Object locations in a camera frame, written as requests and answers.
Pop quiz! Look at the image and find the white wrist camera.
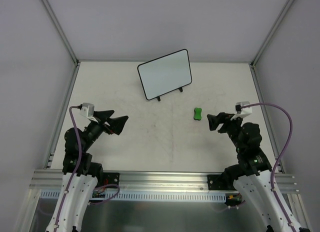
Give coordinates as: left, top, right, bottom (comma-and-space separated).
231, 101, 253, 121
79, 102, 98, 123

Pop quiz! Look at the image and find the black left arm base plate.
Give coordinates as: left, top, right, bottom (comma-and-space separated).
102, 172, 120, 189

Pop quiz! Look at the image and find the aluminium corner frame post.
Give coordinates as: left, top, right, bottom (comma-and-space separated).
40, 0, 79, 65
250, 0, 296, 67

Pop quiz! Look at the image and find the green whiteboard eraser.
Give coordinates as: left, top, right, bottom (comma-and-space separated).
193, 107, 202, 121

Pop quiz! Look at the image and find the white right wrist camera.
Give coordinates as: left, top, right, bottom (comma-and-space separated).
231, 101, 253, 121

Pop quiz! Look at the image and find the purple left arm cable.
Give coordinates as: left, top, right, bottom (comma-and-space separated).
53, 104, 121, 232

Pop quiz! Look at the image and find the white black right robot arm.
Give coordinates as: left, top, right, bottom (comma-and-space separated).
207, 112, 309, 232

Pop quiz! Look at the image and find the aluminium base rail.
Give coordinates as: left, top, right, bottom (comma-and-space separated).
29, 168, 300, 194

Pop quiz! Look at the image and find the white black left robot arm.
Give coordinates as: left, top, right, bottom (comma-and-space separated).
45, 106, 129, 232

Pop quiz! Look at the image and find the black framed whiteboard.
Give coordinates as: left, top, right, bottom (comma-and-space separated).
137, 48, 193, 101

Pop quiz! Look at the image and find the aluminium corner frame post left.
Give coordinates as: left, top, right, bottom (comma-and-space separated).
40, 0, 79, 65

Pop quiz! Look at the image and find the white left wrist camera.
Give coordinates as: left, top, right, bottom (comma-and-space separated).
79, 102, 98, 123

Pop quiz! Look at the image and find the aluminium corner frame post right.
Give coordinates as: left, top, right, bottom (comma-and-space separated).
250, 0, 296, 67

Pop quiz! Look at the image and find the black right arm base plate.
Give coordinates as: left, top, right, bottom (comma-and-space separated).
207, 174, 236, 191

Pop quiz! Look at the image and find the white slotted cable duct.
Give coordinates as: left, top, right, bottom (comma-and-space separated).
39, 189, 227, 203

